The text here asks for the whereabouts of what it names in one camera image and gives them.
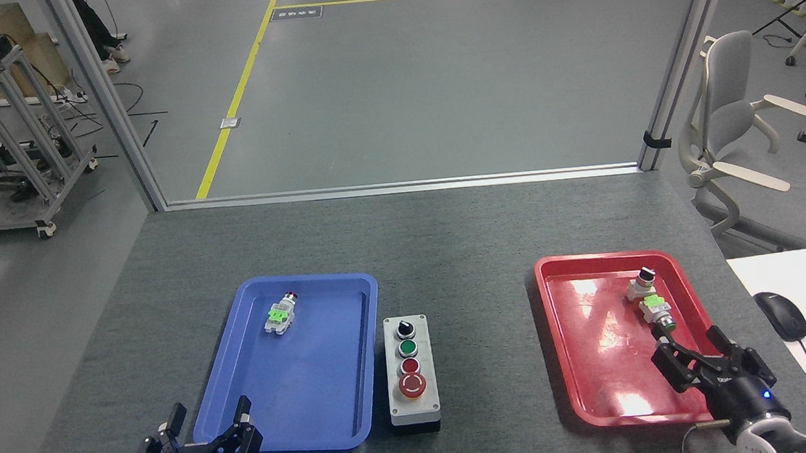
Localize grey four-button control box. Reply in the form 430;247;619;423
382;313;443;436

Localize black computer mouse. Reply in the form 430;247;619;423
752;288;806;345

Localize red plastic tray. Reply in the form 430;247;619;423
532;240;752;437

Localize blue plastic tray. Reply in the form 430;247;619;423
180;267;393;453

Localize grey office chair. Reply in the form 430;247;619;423
669;25;806;260

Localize wooden crate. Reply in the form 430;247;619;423
0;0;71;102

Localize person's legs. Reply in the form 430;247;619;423
70;0;132;79

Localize dark floor label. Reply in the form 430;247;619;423
270;4;323;23

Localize green-headed push button switch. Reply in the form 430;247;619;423
637;293;679;341

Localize black-knob selector switch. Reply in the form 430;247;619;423
624;266;660;302

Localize red-headed push button switch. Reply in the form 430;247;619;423
261;290;303;337

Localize silver frame post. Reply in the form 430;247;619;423
44;0;169;220
623;0;756;173

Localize aluminium frame cart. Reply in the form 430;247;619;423
0;36;105;244

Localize black floor cables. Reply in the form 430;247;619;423
61;76;172;156

